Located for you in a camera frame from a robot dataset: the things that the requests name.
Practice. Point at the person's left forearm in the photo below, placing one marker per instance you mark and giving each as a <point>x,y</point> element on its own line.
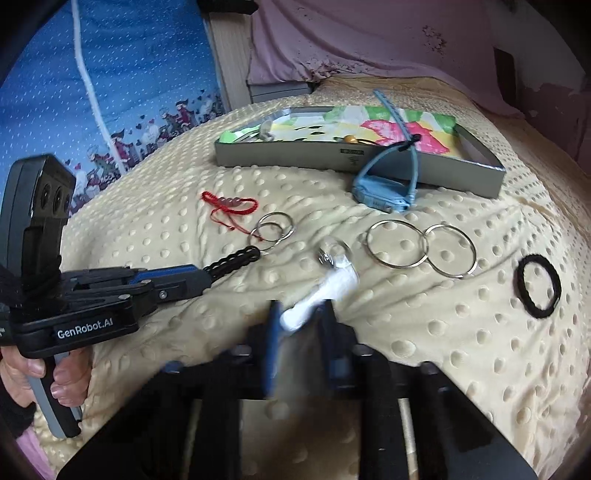
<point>14,410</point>

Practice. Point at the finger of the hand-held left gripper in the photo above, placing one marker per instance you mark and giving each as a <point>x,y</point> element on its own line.
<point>152,273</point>
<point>180,288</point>

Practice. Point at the silver metal clasp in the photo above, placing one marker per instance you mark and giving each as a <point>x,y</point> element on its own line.
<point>265,131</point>

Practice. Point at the person's pink clothing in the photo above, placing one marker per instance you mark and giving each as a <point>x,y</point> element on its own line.
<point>32,454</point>

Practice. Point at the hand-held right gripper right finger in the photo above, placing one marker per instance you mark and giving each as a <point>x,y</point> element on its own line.
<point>330,341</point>

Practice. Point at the light wooden panel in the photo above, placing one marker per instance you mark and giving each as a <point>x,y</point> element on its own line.
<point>233,55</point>

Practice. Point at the grey box tray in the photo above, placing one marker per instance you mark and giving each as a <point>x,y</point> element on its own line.
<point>286,157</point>

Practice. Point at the grey nightstand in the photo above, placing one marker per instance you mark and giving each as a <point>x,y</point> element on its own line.
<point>277,91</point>

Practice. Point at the blue printed fabric wardrobe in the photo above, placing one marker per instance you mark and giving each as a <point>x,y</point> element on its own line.
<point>138,69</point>

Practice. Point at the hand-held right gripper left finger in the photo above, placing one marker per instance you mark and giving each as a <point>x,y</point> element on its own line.
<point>272,344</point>

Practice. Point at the yellow dotted blanket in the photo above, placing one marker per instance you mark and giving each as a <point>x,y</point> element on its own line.
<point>300,194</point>

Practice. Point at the colourful printed cloth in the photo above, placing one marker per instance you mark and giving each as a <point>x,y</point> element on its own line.
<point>383,129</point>

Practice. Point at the large silver bangle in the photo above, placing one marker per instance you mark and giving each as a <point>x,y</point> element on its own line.
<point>369,244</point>
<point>473,254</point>

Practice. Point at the person's left hand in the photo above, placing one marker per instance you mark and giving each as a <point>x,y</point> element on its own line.
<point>69,376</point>

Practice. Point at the gold bead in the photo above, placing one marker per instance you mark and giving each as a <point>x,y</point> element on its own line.
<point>351,137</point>

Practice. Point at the small silver hoop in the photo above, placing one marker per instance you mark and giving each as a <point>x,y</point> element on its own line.
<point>251,237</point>
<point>291,227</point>

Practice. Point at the pink cloth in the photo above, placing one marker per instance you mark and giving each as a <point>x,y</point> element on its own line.
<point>369,37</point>

